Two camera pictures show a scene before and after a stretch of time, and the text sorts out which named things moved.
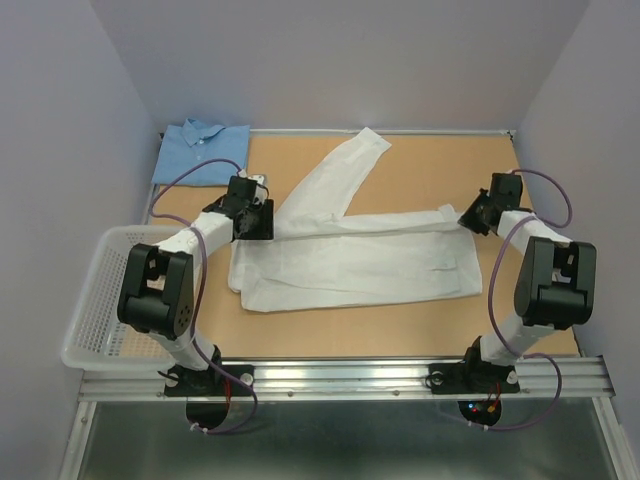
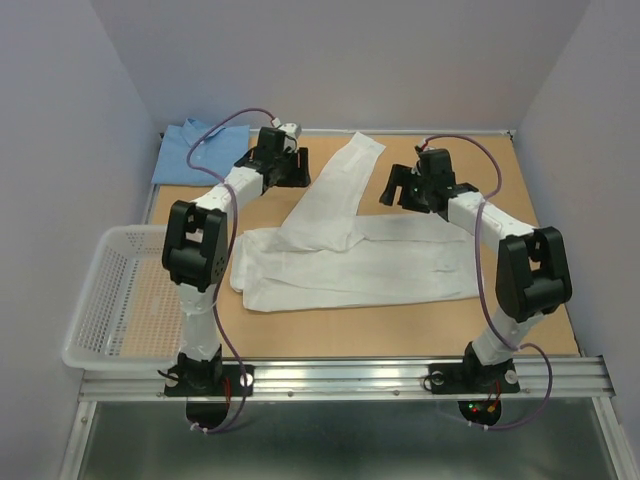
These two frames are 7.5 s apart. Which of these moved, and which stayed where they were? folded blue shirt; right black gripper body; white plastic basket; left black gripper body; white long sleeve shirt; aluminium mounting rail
Moved: left black gripper body; right black gripper body
Stayed: white plastic basket; folded blue shirt; aluminium mounting rail; white long sleeve shirt
